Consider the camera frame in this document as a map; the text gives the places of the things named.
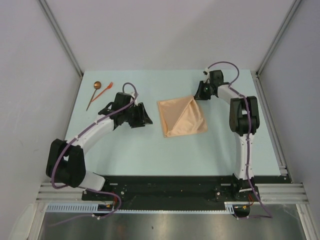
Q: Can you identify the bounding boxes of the aluminium frame post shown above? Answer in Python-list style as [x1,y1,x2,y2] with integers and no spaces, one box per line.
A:
[36,0,84,79]
[255,0,303,77]

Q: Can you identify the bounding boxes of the orange plastic fork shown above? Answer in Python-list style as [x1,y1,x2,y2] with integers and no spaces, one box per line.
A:
[92,82,114,102]

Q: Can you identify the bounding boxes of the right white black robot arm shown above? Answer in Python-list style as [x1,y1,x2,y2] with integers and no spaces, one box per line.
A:
[194,70,260,201]

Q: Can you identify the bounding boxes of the slotted cable duct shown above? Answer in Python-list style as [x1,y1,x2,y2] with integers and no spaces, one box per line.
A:
[46,202,241,214]

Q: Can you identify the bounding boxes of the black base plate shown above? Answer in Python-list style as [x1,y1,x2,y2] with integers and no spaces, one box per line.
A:
[82,175,261,211]

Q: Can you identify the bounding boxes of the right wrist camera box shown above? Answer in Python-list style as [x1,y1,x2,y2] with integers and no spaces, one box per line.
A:
[203,68,210,83]

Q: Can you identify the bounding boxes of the copper spoon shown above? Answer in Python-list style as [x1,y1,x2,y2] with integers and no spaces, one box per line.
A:
[86,81,102,111]

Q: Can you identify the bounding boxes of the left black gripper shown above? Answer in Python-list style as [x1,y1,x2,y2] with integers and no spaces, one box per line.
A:
[122,102,152,129]

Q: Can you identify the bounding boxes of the orange cloth napkin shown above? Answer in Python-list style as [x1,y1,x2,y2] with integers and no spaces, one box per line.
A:
[157,95,208,138]

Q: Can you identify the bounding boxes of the right aluminium frame post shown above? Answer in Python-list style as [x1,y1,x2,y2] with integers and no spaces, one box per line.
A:
[255,0,303,77]

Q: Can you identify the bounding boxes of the left aluminium frame post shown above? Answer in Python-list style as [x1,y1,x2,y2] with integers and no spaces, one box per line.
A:
[36,0,84,79]

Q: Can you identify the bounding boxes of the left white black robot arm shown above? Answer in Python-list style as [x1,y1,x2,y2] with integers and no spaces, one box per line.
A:
[46,92,153,200]

